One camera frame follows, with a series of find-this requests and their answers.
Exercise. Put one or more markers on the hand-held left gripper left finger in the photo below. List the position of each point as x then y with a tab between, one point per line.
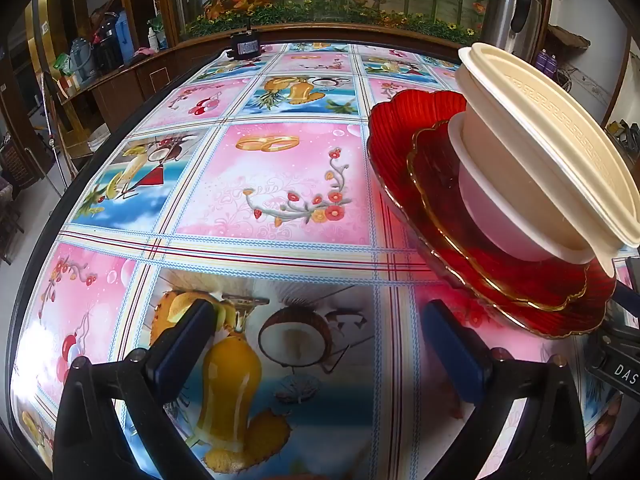
185	355

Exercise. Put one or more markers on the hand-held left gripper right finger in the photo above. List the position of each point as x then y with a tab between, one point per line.
450	350

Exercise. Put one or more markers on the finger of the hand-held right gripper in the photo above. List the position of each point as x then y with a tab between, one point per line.
627	292

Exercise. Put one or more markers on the white foam bowl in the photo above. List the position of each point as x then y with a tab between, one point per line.
480	200

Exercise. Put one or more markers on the beige fibre bowl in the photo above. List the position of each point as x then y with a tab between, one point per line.
510	160

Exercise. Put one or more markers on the small red gold-rimmed plate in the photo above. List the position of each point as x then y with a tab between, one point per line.
435	170

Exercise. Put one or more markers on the large red glass plate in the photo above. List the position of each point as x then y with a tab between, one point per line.
390	125

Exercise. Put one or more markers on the printed fruit tablecloth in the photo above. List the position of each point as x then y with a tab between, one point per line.
280	185

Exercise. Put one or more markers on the purple bottle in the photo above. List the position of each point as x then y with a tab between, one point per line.
541	64
552	65

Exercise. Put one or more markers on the pink cloth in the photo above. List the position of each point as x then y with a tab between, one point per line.
145	53

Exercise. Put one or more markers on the stainless steel kettle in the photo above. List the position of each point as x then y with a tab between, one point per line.
505	10

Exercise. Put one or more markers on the small black device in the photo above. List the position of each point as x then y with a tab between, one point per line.
244	46

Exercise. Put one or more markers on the grey blue pot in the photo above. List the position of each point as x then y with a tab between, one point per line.
80	57

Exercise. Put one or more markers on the black kettle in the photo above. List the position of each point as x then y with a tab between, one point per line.
107	49

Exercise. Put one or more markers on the green packet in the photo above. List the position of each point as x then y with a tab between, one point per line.
62	62

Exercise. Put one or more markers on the white spray bottle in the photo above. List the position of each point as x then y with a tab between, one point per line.
151	39

